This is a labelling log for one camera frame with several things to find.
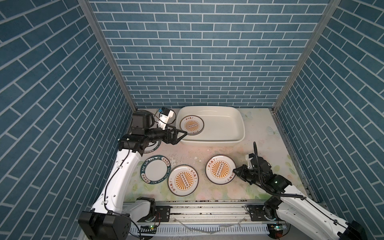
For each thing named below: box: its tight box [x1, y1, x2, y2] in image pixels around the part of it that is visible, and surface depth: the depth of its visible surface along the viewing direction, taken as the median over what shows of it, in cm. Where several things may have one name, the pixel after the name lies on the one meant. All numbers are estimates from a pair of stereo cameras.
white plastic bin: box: [176, 105, 246, 147], surface depth 113 cm
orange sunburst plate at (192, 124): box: [180, 115, 205, 136], surface depth 110 cm
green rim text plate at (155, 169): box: [140, 155, 171, 185], surface depth 90 cm
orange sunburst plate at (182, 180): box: [167, 164, 199, 197], surface depth 86 cm
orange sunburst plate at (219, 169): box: [205, 154, 237, 185], surface depth 85 cm
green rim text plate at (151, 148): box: [143, 140, 162, 154], surface depth 97 cm
